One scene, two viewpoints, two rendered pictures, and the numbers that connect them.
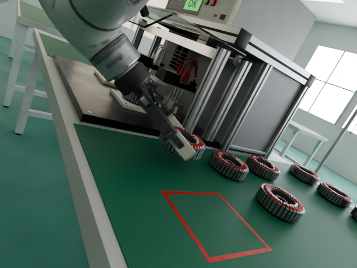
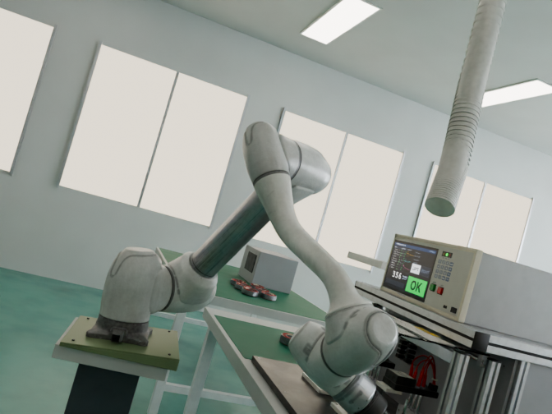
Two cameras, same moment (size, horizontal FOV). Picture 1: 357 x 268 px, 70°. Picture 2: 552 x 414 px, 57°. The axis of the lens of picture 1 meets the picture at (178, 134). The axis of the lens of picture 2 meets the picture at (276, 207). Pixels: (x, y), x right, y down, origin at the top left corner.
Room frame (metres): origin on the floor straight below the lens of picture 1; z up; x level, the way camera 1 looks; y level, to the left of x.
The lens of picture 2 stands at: (-0.65, 0.02, 1.23)
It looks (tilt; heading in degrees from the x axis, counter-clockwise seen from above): 2 degrees up; 22
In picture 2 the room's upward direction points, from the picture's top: 16 degrees clockwise
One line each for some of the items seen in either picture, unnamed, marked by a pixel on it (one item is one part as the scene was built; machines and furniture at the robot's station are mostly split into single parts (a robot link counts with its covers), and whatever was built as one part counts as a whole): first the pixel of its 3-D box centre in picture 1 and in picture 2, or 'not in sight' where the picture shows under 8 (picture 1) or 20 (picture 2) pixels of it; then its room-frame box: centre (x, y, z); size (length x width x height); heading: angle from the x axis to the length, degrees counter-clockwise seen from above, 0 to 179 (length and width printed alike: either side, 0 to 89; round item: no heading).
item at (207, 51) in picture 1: (171, 37); (396, 328); (1.01, 0.18, 1.03); 0.62 x 0.01 x 0.03; 39
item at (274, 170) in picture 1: (262, 167); not in sight; (0.81, -0.30, 0.77); 0.11 x 0.11 x 0.04
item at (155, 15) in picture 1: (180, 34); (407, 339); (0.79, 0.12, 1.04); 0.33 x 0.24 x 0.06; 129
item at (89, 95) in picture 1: (127, 95); (349, 407); (0.96, 0.24, 0.76); 0.64 x 0.47 x 0.02; 39
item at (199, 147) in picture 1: (182, 141); not in sight; (0.58, -0.02, 0.81); 0.11 x 0.11 x 0.04
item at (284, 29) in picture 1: (235, 14); (472, 286); (1.14, 0.00, 1.22); 0.44 x 0.39 x 0.20; 39
